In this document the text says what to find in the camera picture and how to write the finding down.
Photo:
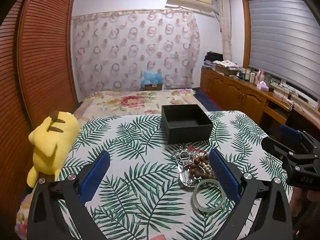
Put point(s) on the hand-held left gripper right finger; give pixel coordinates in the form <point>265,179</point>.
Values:
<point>223,177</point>

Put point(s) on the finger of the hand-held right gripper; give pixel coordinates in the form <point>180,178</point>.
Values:
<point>291,133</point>
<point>280,147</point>

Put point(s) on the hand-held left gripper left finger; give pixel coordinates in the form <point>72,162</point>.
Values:
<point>96,177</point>

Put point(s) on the pale green jade bangle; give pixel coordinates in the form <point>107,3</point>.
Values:
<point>197,200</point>

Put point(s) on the silver ornate hair comb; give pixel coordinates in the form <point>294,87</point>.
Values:
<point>183,177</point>

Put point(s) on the black cardboard jewelry box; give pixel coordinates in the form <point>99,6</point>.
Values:
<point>187,127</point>

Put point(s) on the leaf-printed tablecloth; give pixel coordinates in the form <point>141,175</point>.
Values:
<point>140,180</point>

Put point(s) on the pink tissue box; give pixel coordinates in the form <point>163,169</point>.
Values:
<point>262,85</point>

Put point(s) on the yellow plush toy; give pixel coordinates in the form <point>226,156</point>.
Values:
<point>50,145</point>

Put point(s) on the group of cosmetic bottles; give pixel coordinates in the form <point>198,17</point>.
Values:
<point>248,75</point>

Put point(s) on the long wooden cabinet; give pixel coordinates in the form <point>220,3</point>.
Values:
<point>232,90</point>

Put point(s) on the floral bed blanket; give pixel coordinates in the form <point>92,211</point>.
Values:
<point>130,102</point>

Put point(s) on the flat cardboard box with papers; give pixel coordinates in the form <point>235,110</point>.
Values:
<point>226,68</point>

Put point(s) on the grey window blind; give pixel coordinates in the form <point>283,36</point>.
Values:
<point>282,37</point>

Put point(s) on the small brown cardboard box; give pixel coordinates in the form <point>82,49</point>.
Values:
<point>153,87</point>

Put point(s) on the stack of folded clothes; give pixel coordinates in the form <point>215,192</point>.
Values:
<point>212,58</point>

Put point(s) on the blue plastic bag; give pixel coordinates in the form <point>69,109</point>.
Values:
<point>152,77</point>

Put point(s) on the beige window curtain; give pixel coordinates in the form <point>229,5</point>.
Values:
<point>225,25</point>

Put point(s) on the wooden louvered wardrobe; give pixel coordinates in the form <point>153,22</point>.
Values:
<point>45,55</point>

